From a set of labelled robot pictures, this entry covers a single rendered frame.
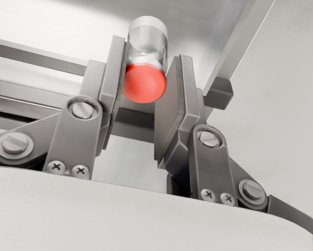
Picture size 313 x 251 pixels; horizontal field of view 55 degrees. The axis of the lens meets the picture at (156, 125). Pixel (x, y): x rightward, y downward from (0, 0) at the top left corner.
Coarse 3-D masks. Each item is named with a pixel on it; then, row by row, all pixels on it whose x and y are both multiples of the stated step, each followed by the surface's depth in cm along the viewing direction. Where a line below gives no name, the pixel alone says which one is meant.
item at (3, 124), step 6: (0, 114) 26; (6, 114) 26; (12, 114) 26; (0, 120) 25; (6, 120) 25; (12, 120) 25; (18, 120) 26; (24, 120) 26; (30, 120) 26; (36, 120) 26; (0, 126) 25; (6, 126) 25; (12, 126) 25; (18, 126) 25; (0, 132) 30
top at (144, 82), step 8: (136, 64) 12; (144, 64) 12; (152, 64) 13; (128, 72) 13; (136, 72) 13; (144, 72) 13; (152, 72) 13; (160, 72) 13; (128, 80) 13; (136, 80) 13; (144, 80) 13; (152, 80) 13; (160, 80) 13; (128, 88) 13; (136, 88) 13; (144, 88) 13; (152, 88) 13; (160, 88) 13; (128, 96) 13; (136, 96) 13; (144, 96) 13; (152, 96) 13; (160, 96) 13
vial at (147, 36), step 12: (132, 24) 15; (144, 24) 15; (156, 24) 15; (132, 36) 14; (144, 36) 14; (156, 36) 14; (132, 48) 13; (144, 48) 13; (156, 48) 14; (132, 60) 13; (144, 60) 13; (156, 60) 13
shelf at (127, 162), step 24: (264, 0) 20; (240, 48) 23; (0, 72) 25; (24, 72) 25; (48, 72) 25; (120, 144) 31; (144, 144) 31; (96, 168) 34; (120, 168) 34; (144, 168) 33
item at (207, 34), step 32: (0, 0) 20; (32, 0) 20; (64, 0) 20; (96, 0) 20; (128, 0) 20; (160, 0) 20; (192, 0) 20; (224, 0) 20; (0, 32) 19; (32, 32) 20; (64, 32) 21; (96, 32) 22; (192, 32) 22; (224, 32) 20
